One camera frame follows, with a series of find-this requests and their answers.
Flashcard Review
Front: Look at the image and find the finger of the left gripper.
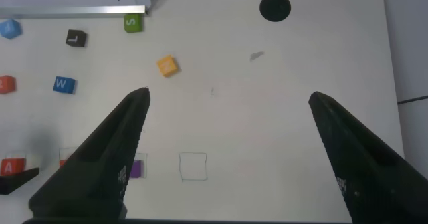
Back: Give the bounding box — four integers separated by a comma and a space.
0, 167, 41, 196

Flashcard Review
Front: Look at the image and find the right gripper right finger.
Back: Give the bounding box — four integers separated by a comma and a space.
308, 90, 428, 224

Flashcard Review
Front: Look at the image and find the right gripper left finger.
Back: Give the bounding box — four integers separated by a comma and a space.
28, 87, 152, 220

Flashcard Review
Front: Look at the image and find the orange letter R block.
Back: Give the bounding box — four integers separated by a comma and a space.
0, 75, 17, 94

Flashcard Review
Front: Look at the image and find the purple letter I block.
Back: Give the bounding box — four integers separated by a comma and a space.
129, 160, 145, 179

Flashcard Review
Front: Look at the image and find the blue letter W block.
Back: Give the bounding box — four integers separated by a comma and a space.
52, 76, 78, 95

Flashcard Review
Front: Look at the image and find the yellow letter N block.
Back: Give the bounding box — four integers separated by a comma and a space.
156, 54, 181, 78

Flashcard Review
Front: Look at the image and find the black letter L block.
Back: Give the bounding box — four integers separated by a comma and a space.
65, 29, 88, 48

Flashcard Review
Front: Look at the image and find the green letter S block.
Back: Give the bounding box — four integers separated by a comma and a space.
124, 13, 144, 34

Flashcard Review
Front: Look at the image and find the light blue letter block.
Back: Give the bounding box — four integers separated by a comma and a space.
0, 19, 23, 40

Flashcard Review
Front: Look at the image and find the white board reading BRAIN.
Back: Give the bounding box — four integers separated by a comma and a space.
0, 0, 152, 18

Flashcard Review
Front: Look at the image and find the black round table grommet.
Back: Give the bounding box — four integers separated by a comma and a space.
259, 0, 292, 23

